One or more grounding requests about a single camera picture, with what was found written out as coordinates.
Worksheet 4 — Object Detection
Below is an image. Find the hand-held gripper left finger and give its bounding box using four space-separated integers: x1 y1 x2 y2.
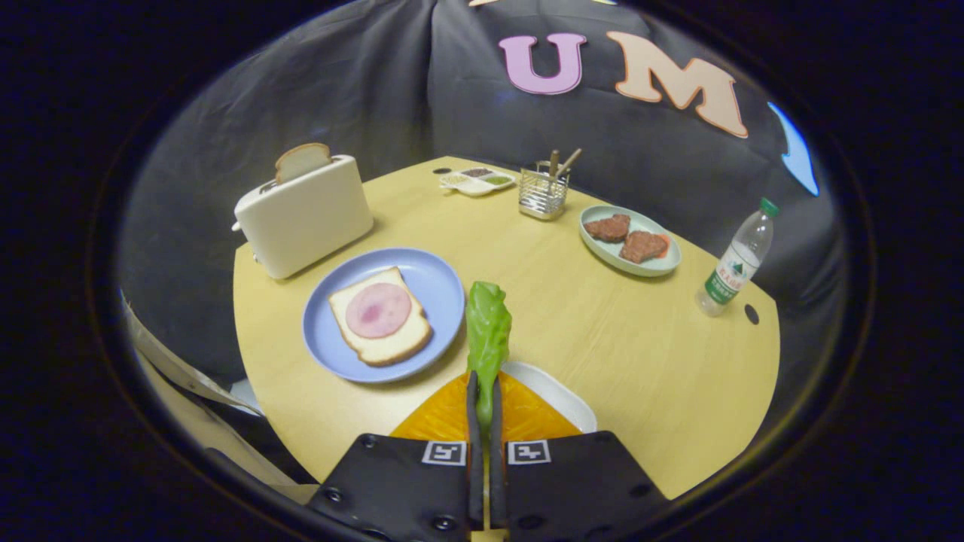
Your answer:
307 369 484 542

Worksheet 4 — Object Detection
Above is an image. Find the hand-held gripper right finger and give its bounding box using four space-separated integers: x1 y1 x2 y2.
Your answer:
488 370 671 542

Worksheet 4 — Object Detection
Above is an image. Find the green lettuce leaf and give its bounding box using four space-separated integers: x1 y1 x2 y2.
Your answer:
465 281 513 437

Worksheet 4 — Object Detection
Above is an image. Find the toasted bread slice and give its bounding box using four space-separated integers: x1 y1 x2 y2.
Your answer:
274 142 333 185

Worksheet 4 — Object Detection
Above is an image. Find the white oval plate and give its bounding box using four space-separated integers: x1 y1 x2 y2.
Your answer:
500 361 598 434

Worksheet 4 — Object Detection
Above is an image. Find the white bread slice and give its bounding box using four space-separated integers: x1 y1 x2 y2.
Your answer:
328 266 433 367

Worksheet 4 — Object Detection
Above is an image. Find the pink ham slice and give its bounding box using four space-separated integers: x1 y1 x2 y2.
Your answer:
345 282 413 339

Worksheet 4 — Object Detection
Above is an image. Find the blue plate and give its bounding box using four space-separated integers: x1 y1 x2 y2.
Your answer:
302 248 466 384

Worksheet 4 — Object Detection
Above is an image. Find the pale green plate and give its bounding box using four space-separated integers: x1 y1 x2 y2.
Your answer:
578 205 682 278

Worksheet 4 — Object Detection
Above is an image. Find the reddish brown meat piece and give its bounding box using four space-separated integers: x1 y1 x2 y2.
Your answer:
619 230 670 264

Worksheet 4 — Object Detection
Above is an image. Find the white divided condiment tray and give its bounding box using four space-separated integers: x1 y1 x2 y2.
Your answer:
439 166 517 197

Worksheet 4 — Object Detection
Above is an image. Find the white toaster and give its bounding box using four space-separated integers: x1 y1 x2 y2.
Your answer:
231 154 374 281

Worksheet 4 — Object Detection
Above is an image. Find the clear plastic water bottle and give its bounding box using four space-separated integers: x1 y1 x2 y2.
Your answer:
694 197 781 318

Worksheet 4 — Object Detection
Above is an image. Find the black backdrop cloth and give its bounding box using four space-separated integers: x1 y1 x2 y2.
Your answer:
113 0 848 422

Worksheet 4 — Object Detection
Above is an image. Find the metal wire utensil holder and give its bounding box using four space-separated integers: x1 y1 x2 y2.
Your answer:
518 160 571 221

